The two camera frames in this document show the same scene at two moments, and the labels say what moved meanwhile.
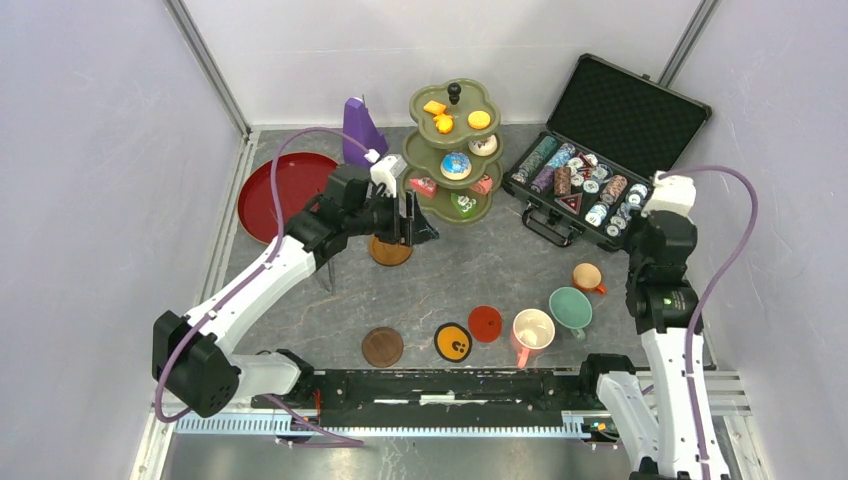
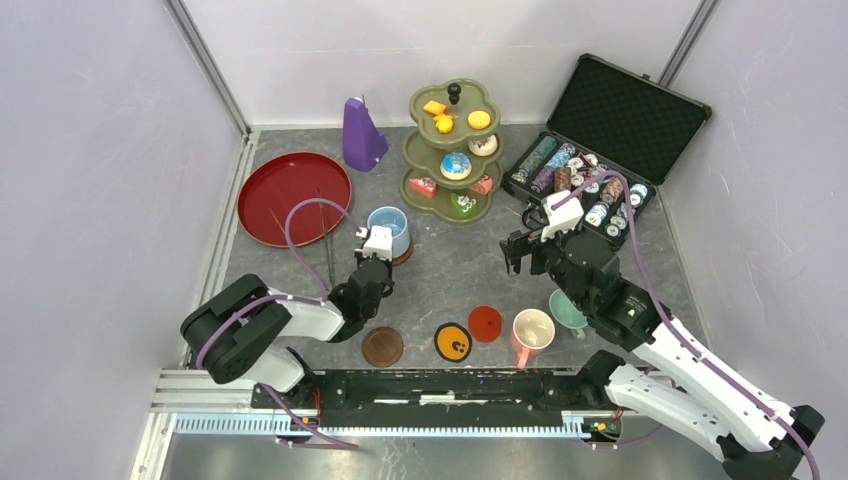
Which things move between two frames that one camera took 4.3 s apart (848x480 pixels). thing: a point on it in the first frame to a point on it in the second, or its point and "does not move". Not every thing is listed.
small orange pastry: x=444 y=123 does not move
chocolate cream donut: x=484 y=147 does not move
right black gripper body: x=634 y=258 to x=554 y=266
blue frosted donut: x=456 y=166 does not move
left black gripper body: x=380 y=217 to x=389 y=278
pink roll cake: x=483 y=186 does not move
